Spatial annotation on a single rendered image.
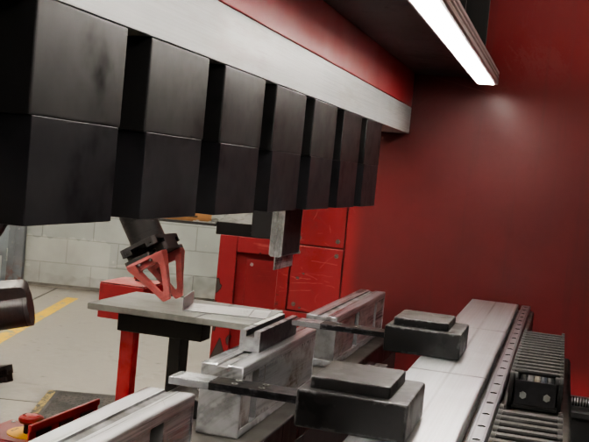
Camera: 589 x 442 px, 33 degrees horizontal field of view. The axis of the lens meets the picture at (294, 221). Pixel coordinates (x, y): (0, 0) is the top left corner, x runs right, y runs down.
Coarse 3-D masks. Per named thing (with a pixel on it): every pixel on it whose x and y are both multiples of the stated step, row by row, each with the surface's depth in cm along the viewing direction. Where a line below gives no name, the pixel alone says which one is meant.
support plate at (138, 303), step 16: (96, 304) 153; (112, 304) 153; (128, 304) 155; (144, 304) 157; (160, 304) 158; (176, 304) 160; (224, 304) 165; (176, 320) 150; (192, 320) 149; (208, 320) 148; (224, 320) 148; (240, 320) 150; (256, 320) 151
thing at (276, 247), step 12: (276, 216) 149; (288, 216) 151; (300, 216) 158; (276, 228) 149; (288, 228) 152; (300, 228) 158; (276, 240) 149; (288, 240) 152; (276, 252) 150; (288, 252) 153; (276, 264) 151; (288, 264) 157
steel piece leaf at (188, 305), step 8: (184, 296) 154; (192, 296) 161; (184, 304) 154; (192, 304) 160; (200, 304) 161; (208, 304) 162; (200, 312) 154; (208, 312) 153; (216, 312) 154; (224, 312) 155; (232, 312) 156; (240, 312) 156; (248, 312) 157
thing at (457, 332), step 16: (304, 320) 153; (320, 320) 154; (400, 320) 145; (416, 320) 144; (432, 320) 144; (448, 320) 146; (384, 336) 144; (400, 336) 143; (416, 336) 143; (432, 336) 142; (448, 336) 142; (464, 336) 146; (400, 352) 144; (416, 352) 143; (432, 352) 142; (448, 352) 142
